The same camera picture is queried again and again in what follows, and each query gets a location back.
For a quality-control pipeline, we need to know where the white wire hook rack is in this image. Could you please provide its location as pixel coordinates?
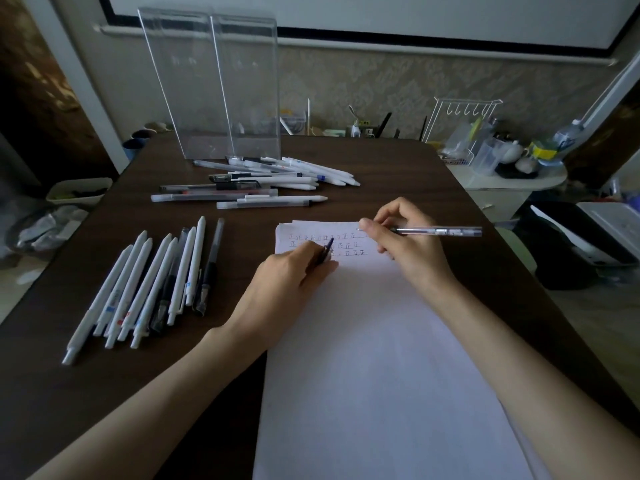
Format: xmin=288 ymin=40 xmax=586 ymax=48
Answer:
xmin=421 ymin=97 xmax=503 ymax=167

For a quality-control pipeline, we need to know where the person's left forearm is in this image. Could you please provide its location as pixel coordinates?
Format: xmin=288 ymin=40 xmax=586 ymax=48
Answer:
xmin=27 ymin=324 xmax=266 ymax=480

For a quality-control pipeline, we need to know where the black bag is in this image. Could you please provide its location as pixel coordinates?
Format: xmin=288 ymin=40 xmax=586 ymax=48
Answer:
xmin=517 ymin=199 xmax=639 ymax=291

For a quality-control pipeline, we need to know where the green plastic stool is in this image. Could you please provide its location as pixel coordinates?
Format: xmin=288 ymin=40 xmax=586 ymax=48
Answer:
xmin=495 ymin=227 xmax=539 ymax=275

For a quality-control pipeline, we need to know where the clear plastic bottle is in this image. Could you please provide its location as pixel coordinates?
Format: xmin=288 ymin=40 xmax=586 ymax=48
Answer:
xmin=552 ymin=119 xmax=586 ymax=153

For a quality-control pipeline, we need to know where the person's right hand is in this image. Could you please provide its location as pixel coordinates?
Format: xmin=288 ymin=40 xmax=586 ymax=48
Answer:
xmin=357 ymin=197 xmax=461 ymax=298

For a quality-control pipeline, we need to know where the beige plastic bin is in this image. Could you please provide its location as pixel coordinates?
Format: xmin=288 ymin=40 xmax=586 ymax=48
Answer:
xmin=45 ymin=177 xmax=113 ymax=205

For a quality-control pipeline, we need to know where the group of colourful cups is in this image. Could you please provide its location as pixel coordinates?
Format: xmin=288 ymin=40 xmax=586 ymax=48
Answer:
xmin=122 ymin=122 xmax=176 ymax=161

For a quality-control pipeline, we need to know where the stack of white paper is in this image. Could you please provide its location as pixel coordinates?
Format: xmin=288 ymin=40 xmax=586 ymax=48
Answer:
xmin=252 ymin=219 xmax=551 ymax=480

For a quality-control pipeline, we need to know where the white teapot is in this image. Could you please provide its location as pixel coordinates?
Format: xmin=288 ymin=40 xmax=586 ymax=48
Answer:
xmin=499 ymin=141 xmax=525 ymax=165

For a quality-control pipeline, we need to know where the yellow green container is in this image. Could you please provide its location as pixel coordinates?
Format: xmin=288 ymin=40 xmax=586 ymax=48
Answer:
xmin=529 ymin=142 xmax=559 ymax=163

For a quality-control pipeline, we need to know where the pile of pens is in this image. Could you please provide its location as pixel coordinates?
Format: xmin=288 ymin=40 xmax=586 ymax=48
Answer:
xmin=151 ymin=154 xmax=362 ymax=211

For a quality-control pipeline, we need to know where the person's left hand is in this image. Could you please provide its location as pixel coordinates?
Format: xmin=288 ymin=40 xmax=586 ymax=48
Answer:
xmin=222 ymin=239 xmax=340 ymax=353

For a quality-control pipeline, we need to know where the person's right forearm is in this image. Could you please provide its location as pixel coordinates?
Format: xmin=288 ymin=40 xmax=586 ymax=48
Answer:
xmin=425 ymin=282 xmax=640 ymax=480

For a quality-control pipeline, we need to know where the clear plastic measuring jug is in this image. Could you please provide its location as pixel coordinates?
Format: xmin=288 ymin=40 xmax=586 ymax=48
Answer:
xmin=469 ymin=137 xmax=503 ymax=177

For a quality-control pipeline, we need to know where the black router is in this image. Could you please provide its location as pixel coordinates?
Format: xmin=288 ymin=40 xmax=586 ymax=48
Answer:
xmin=375 ymin=112 xmax=429 ymax=141

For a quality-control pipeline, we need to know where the white projector screen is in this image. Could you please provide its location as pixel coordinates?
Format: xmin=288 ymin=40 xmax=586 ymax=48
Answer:
xmin=97 ymin=0 xmax=640 ymax=65

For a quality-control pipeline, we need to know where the black round tray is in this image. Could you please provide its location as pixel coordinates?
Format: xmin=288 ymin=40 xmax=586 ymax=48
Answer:
xmin=495 ymin=163 xmax=540 ymax=179

